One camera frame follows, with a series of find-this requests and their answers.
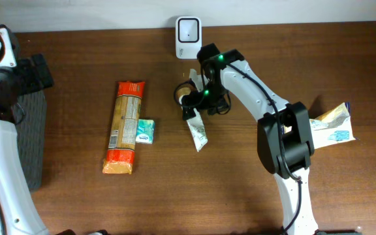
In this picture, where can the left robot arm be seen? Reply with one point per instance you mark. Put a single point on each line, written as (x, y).
(18, 214)

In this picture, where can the white barcode scanner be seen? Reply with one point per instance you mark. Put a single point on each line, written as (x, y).
(188, 37)

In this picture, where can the white tube brown cap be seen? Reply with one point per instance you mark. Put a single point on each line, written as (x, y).
(197, 130)

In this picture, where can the green tissue pack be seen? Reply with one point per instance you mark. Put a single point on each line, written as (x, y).
(145, 131)

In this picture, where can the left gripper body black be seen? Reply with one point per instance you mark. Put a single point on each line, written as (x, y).
(24, 78)

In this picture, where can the orange pasta package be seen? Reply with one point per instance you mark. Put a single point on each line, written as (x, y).
(121, 146)

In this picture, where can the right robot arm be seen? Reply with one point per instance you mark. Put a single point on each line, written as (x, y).
(284, 140)

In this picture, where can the yellow white wipes bag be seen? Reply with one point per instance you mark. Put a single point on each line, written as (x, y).
(332, 127)

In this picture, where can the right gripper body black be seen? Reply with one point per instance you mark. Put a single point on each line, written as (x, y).
(210, 98)

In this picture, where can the grey mesh basket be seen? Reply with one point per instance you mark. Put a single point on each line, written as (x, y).
(30, 116)

